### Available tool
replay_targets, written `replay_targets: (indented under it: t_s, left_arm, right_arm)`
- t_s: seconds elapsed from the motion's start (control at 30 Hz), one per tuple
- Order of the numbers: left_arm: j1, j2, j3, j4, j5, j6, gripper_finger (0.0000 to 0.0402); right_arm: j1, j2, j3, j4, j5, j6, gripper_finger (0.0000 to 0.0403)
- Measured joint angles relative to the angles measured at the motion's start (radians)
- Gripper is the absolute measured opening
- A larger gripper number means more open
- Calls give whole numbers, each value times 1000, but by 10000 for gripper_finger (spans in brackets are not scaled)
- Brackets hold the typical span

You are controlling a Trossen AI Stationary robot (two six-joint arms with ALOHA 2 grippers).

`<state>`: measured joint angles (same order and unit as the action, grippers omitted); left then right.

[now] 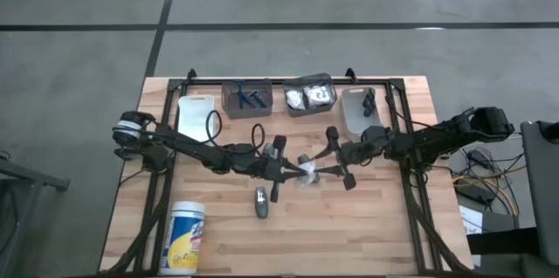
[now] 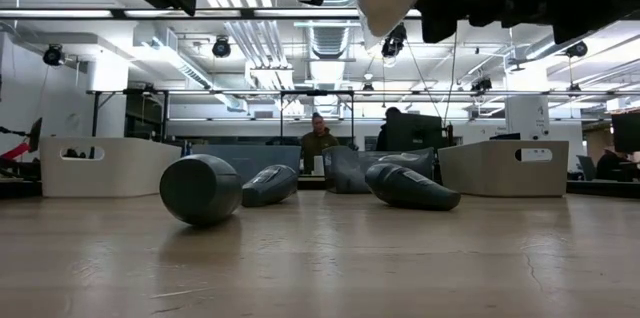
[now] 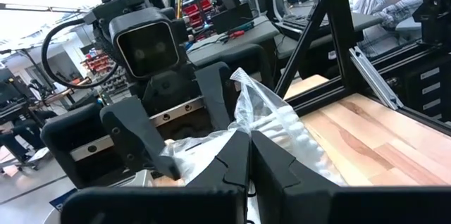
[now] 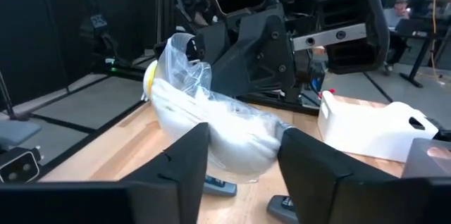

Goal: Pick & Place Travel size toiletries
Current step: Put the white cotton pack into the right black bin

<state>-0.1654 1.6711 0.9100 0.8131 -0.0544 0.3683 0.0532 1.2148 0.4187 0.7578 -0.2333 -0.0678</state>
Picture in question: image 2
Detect black key fob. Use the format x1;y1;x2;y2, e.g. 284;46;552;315
241;164;300;208
158;153;244;227
363;162;462;212

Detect person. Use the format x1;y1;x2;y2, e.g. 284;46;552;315
299;111;340;175
377;105;405;152
594;146;632;182

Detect black ceiling spotlight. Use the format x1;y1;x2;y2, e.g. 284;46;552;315
211;36;232;59
566;40;590;59
42;43;65;68

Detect light grey plastic bin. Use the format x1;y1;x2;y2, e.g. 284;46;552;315
437;139;570;198

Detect smoky transparent plastic bin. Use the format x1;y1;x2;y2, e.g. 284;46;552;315
190;144;302;194
322;145;435;194

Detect white plastic bin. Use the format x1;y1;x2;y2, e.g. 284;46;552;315
39;136;182;198

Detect small black monitor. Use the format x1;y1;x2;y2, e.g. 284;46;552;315
27;117;44;154

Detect red object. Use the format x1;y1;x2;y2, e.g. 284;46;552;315
0;141;31;162

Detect black overhead camera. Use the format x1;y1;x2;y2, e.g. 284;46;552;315
382;22;408;59

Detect silver ventilation duct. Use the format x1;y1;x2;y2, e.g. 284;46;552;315
298;0;367;62

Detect black workstation frame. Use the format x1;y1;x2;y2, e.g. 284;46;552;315
89;87;356;147

